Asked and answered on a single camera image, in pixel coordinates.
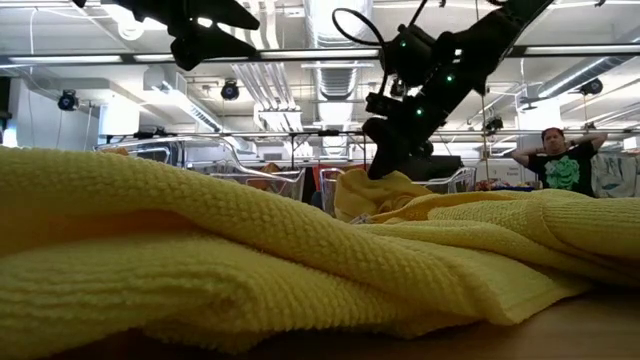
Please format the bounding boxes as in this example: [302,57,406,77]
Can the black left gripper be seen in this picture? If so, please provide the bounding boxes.
[114,0,262,72]

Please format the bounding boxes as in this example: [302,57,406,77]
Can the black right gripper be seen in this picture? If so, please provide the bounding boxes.
[362,63,490,182]

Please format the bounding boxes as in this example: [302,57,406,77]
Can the yellow microfiber towel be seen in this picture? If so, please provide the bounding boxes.
[333,168,432,222]
[0,147,640,359]
[349,188,640,269]

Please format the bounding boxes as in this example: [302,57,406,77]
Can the red cloth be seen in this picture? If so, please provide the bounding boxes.
[312,162,372,174]

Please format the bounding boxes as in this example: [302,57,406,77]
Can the long black ceiling light bar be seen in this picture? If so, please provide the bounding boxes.
[0,45,640,66]

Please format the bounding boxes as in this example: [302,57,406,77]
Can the white ceiling pipes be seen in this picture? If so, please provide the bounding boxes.
[214,0,306,134]

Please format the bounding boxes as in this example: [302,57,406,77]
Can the clear plastic basket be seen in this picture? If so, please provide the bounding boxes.
[92,133,307,202]
[319,166,479,207]

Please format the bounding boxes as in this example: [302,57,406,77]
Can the round white ceiling lamp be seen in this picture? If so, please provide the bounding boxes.
[117,19,146,43]

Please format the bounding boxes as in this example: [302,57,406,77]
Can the black lattice stand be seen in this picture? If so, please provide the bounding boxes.
[279,133,307,201]

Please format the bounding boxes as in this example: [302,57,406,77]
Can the long metal crossbar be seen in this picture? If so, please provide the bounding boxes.
[99,128,640,139]

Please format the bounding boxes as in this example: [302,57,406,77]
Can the blue storage bin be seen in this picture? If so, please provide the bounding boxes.
[477,178,539,194]

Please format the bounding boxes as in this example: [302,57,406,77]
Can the white pillar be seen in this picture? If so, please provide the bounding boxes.
[516,133,565,187]

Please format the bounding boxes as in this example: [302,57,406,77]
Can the person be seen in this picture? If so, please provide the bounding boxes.
[509,125,610,199]

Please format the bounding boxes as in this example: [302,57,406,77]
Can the leaf patterned curtain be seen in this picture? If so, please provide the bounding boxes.
[591,152,640,200]

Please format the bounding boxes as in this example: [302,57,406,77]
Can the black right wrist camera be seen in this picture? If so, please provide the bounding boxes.
[364,91,402,120]

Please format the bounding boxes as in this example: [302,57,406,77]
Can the white rectangular air duct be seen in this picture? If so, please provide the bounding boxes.
[144,69,256,154]

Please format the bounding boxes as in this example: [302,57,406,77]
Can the thin hanging cable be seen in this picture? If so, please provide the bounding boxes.
[477,92,492,194]

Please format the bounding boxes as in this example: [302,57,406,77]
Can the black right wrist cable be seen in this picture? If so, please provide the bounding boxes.
[331,6,390,96]

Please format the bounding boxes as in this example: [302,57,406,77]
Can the silver round ventilation duct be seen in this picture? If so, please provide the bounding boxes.
[303,0,375,156]

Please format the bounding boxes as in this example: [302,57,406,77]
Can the silver spiral duct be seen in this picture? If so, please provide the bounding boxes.
[535,53,640,100]

